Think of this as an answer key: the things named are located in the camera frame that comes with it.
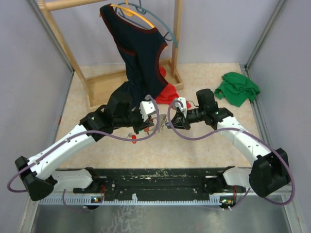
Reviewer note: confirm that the yellow hanger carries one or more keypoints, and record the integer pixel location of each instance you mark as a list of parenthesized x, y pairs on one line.
[(130, 30)]

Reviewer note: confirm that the green cloth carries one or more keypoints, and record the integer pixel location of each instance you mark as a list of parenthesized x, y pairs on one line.
[(236, 89)]

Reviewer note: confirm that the wooden clothes rack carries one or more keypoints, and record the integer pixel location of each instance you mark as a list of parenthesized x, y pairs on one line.
[(100, 87)]

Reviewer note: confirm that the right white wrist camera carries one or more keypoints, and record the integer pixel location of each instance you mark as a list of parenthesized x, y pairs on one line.
[(180, 104)]

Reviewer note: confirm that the teal hanger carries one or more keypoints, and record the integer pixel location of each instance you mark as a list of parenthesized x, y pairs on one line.
[(158, 21)]

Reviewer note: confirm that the white toothed cable duct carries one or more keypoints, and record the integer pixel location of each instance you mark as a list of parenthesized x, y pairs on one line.
[(91, 201)]

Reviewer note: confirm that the red cloth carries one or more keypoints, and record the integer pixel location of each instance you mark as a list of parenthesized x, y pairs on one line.
[(169, 93)]

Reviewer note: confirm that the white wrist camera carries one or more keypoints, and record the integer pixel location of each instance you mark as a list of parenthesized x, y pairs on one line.
[(180, 104), (147, 109)]

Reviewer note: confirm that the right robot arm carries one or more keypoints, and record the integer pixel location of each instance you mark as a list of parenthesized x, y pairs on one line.
[(269, 168)]

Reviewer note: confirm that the metal key holder red handle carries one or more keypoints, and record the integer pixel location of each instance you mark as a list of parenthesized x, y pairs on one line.
[(159, 124)]

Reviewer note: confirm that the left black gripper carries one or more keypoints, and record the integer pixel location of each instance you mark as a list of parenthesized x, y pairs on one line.
[(143, 124)]

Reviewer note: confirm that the dark navy shirt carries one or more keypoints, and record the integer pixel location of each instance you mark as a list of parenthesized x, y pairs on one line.
[(142, 71)]

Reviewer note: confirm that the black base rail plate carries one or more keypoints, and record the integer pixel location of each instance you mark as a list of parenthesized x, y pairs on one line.
[(158, 184)]

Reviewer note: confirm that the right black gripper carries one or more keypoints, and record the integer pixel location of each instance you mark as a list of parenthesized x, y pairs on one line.
[(180, 122)]

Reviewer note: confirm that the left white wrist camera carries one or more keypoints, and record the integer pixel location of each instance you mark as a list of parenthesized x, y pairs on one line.
[(147, 109)]

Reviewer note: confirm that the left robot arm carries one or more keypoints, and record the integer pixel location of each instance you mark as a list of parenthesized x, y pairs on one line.
[(39, 173)]

